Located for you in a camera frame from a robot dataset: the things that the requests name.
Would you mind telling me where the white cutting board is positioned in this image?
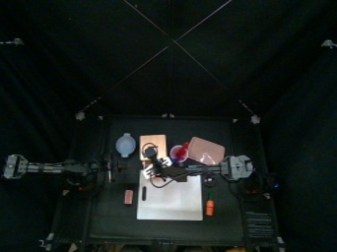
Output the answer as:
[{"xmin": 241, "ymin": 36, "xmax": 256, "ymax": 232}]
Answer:
[{"xmin": 134, "ymin": 169, "xmax": 205, "ymax": 221}]

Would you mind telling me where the pink sushi piece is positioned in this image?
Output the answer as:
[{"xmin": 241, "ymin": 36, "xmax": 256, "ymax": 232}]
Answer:
[{"xmin": 122, "ymin": 189, "xmax": 133, "ymax": 206}]

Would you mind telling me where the pink plate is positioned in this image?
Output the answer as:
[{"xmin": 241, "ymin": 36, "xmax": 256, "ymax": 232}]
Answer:
[{"xmin": 187, "ymin": 136, "xmax": 225, "ymax": 166}]

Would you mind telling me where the red plastic cup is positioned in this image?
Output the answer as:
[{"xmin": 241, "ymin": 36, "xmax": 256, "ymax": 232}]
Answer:
[{"xmin": 168, "ymin": 145, "xmax": 189, "ymax": 164}]

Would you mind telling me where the light blue bowl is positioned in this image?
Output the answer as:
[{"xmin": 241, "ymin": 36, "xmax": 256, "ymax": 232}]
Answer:
[{"xmin": 114, "ymin": 132, "xmax": 137, "ymax": 158}]

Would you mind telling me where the red flat utensil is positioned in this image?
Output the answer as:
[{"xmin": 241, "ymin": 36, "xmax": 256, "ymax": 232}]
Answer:
[{"xmin": 177, "ymin": 141, "xmax": 191, "ymax": 158}]

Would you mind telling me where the wooden box with slot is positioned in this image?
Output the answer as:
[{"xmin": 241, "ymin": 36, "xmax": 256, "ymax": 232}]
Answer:
[{"xmin": 137, "ymin": 134, "xmax": 168, "ymax": 161}]

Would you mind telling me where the orange toy carrot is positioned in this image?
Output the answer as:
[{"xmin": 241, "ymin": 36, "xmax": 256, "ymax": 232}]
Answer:
[{"xmin": 204, "ymin": 192, "xmax": 215, "ymax": 218}]

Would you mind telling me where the white text label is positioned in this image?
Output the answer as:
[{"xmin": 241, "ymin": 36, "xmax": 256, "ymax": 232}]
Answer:
[{"xmin": 243, "ymin": 211, "xmax": 276, "ymax": 241}]

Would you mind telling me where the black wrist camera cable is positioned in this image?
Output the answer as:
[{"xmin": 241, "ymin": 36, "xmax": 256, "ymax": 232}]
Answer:
[{"xmin": 148, "ymin": 170, "xmax": 199, "ymax": 190}]

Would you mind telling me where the thin frame cord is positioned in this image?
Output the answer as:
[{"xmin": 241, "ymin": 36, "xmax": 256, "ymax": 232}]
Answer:
[
  {"xmin": 121, "ymin": 0, "xmax": 256, "ymax": 116},
  {"xmin": 78, "ymin": 0, "xmax": 232, "ymax": 115}
]

